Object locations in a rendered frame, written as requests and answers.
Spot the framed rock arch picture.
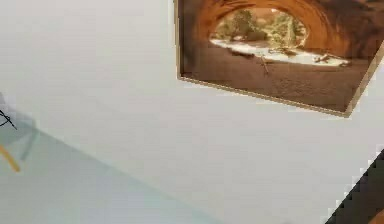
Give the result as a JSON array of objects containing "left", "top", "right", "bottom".
[{"left": 173, "top": 0, "right": 384, "bottom": 119}]

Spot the white chair with wooden legs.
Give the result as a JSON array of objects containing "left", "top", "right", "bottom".
[{"left": 0, "top": 93, "right": 40, "bottom": 174}]

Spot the dark brown furniture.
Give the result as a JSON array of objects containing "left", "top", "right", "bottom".
[{"left": 324, "top": 149, "right": 384, "bottom": 224}]

